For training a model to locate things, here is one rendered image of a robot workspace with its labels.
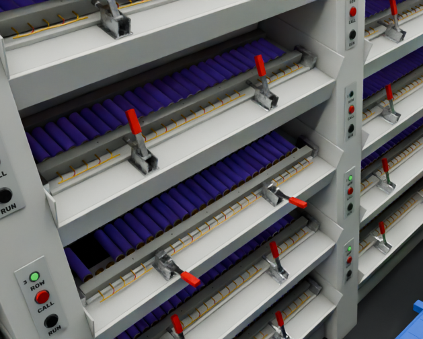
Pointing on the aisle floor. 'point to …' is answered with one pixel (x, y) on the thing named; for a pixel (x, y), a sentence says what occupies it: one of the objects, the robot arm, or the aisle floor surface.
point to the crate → (421, 323)
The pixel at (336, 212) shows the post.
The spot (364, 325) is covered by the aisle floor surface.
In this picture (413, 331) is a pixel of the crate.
